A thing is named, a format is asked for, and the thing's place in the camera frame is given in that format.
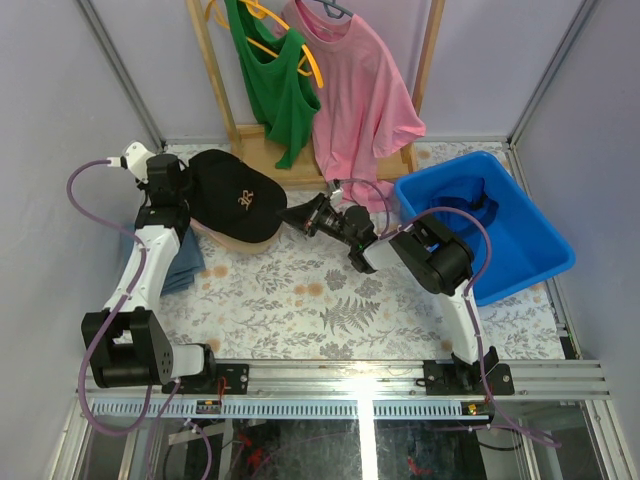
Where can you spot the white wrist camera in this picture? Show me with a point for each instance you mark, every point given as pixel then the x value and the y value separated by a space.
pixel 335 192
pixel 134 159

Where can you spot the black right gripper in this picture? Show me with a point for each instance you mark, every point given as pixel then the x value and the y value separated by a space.
pixel 301 216

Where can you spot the wooden clothes rack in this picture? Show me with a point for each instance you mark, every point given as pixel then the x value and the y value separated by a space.
pixel 248 142

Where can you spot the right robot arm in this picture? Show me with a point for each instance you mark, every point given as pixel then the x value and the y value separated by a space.
pixel 441 263

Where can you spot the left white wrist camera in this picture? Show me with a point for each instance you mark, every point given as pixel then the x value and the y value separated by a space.
pixel 134 159

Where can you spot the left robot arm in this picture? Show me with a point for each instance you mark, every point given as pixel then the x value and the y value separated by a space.
pixel 126 345

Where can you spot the blue plastic bin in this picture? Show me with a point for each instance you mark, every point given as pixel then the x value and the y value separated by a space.
pixel 526 248

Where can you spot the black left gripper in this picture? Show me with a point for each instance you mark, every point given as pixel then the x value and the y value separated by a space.
pixel 185 179

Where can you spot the green tank top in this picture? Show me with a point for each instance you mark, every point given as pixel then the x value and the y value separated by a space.
pixel 281 97

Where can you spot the pink cap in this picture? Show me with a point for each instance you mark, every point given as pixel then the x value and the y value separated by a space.
pixel 210 231

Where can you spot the folded blue cloth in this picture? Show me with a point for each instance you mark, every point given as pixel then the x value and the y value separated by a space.
pixel 185 265

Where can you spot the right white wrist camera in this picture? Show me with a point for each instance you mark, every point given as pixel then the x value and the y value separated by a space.
pixel 335 192

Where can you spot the beige sport cap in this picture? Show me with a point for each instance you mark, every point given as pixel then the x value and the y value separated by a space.
pixel 244 247

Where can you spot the aluminium mounting rail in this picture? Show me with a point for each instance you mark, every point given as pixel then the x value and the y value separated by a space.
pixel 292 389

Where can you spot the black sport cap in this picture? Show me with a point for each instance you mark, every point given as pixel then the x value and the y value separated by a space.
pixel 229 197

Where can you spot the grey clothes hanger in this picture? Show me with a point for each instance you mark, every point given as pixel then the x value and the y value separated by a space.
pixel 334 10

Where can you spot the pink t-shirt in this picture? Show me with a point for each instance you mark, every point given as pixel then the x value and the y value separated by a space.
pixel 366 111

